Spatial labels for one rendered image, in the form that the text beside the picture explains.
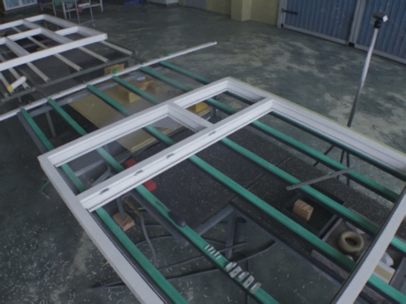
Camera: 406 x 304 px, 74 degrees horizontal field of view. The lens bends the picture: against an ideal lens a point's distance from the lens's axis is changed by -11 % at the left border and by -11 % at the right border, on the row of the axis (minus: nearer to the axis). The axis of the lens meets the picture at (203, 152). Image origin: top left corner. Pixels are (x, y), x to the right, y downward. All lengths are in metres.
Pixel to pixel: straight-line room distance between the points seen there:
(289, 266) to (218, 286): 0.52
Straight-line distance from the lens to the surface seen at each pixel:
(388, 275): 1.59
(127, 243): 1.24
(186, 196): 1.76
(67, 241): 2.48
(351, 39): 7.23
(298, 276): 2.21
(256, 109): 1.92
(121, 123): 1.79
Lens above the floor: 1.85
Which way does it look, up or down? 37 degrees down
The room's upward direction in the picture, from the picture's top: straight up
